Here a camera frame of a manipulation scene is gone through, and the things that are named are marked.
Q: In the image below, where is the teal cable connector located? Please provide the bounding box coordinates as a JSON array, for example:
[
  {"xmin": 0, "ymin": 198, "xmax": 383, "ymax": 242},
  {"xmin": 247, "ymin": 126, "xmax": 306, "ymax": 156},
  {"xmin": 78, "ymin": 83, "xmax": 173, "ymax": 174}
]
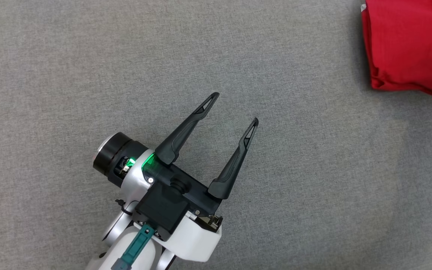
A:
[{"xmin": 111, "ymin": 224, "xmax": 156, "ymax": 270}]

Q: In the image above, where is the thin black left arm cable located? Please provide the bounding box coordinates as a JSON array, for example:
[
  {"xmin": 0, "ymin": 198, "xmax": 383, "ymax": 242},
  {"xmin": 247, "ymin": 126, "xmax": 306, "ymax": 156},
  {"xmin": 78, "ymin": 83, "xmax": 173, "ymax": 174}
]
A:
[{"xmin": 115, "ymin": 199, "xmax": 132, "ymax": 216}]

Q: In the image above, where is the red shorts white trim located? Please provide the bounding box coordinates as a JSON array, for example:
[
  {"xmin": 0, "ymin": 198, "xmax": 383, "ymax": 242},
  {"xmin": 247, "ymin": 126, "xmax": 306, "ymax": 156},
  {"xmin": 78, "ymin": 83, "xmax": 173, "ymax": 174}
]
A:
[{"xmin": 361, "ymin": 0, "xmax": 432, "ymax": 100}]

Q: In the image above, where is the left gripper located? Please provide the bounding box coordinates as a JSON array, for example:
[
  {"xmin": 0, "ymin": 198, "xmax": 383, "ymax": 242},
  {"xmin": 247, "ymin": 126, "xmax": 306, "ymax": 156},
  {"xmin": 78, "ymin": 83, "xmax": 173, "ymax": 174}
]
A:
[{"xmin": 124, "ymin": 92, "xmax": 259, "ymax": 262}]

